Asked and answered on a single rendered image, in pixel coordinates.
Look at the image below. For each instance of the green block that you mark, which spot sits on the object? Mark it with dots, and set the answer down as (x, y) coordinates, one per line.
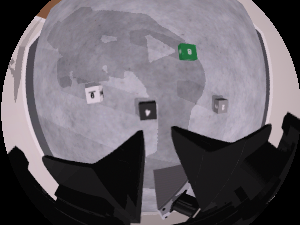
(187, 51)

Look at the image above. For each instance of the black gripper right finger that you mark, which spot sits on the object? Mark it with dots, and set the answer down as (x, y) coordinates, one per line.
(211, 164)

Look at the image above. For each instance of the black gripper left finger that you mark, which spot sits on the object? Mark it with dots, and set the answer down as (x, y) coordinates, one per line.
(118, 176)

